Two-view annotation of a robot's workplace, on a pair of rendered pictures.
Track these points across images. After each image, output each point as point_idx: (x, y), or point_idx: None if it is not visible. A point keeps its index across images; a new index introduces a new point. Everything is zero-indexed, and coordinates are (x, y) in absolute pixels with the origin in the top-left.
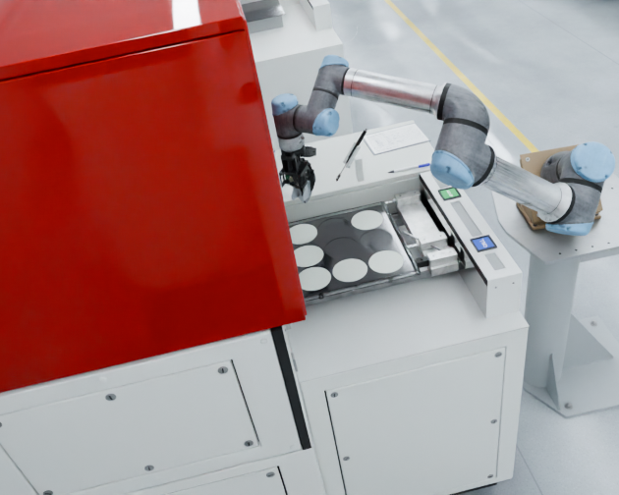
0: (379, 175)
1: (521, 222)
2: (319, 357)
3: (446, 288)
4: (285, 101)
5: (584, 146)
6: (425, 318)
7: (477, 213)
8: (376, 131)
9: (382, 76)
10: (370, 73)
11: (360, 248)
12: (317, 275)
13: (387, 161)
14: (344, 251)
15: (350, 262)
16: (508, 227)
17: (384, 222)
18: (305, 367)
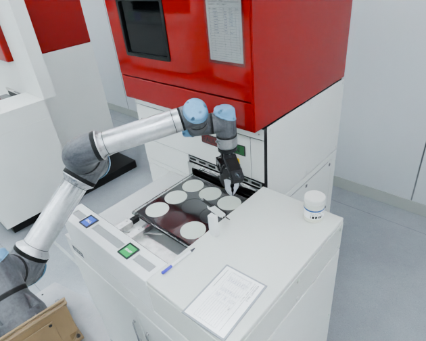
0: (201, 245)
1: (76, 314)
2: (169, 180)
3: None
4: (218, 105)
5: None
6: (126, 214)
7: (99, 242)
8: (259, 304)
9: (147, 118)
10: (157, 115)
11: (180, 209)
12: (192, 187)
13: (207, 262)
14: (188, 204)
15: (179, 200)
16: (87, 304)
17: (178, 233)
18: (172, 175)
